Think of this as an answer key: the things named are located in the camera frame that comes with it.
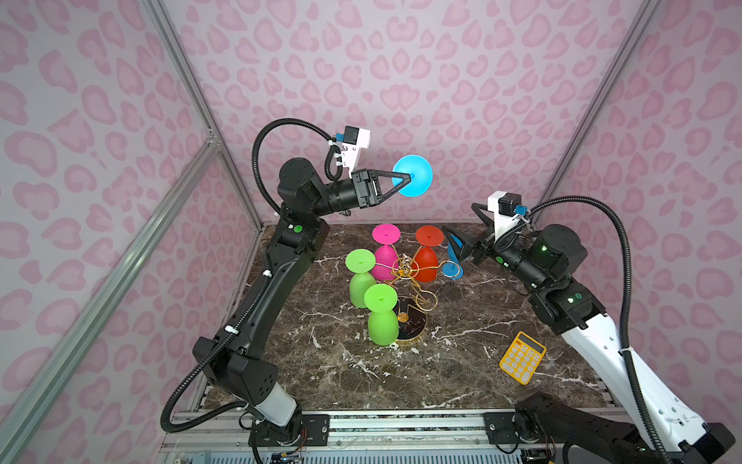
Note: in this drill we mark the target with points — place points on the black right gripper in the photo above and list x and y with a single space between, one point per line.
487 246

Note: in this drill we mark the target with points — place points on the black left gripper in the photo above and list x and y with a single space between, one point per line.
366 189

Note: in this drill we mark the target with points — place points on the blue wine glass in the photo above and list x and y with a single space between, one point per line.
452 258
420 172

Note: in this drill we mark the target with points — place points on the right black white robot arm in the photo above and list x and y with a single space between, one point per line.
662 429

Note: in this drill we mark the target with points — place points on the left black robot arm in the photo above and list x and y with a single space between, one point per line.
233 358

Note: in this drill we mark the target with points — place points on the red wine glass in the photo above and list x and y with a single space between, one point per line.
426 259

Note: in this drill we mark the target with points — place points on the rear lime green wine glass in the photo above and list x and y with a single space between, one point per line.
360 262

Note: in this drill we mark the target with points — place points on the lime green wine glass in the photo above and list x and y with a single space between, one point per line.
360 262
381 299

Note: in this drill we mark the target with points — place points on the magenta wine glass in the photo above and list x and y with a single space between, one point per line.
386 235

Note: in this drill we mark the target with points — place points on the front lime green wine glass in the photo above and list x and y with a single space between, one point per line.
381 299

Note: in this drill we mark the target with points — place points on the yellow calculator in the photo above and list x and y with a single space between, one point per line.
522 358

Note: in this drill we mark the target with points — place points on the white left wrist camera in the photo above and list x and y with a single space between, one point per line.
347 147

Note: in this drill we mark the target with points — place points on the gold wire wine glass rack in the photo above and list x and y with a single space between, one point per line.
416 303

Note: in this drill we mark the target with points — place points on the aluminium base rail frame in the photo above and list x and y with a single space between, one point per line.
384 436

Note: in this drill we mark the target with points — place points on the aluminium enclosure frame strut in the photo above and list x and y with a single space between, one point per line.
124 230

